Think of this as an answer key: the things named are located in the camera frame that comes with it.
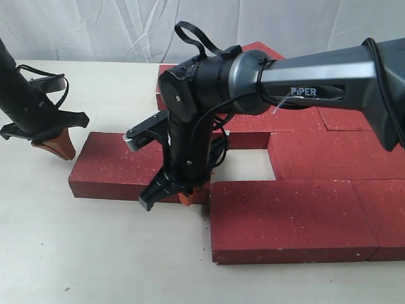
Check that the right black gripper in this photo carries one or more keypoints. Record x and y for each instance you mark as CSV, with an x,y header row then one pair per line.
x,y
188,160

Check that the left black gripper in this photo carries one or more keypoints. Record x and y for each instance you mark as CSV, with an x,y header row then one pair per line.
x,y
35,117

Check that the red brick second row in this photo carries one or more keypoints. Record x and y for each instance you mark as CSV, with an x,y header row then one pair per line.
x,y
343,120
253,132

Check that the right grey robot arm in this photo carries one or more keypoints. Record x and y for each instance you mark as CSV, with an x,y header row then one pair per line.
x,y
368,78

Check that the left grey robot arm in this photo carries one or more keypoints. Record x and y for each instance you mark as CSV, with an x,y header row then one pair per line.
x,y
12,72

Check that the red brick front row left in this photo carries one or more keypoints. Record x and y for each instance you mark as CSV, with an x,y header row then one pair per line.
x,y
288,221

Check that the red brick back row left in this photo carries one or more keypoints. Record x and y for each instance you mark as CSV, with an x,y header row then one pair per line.
x,y
160,97

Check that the red brick third row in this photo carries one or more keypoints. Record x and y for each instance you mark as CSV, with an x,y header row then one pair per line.
x,y
339,155

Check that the red brick front row right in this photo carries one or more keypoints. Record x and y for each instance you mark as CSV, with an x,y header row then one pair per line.
x,y
383,205

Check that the white backdrop cloth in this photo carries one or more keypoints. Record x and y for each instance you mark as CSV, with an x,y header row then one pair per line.
x,y
143,31

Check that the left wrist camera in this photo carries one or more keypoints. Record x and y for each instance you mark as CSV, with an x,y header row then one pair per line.
x,y
49,84

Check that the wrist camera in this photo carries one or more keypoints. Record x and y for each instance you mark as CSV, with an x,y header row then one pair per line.
x,y
49,84
155,128

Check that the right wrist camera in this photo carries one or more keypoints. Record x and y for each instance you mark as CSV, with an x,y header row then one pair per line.
x,y
155,128

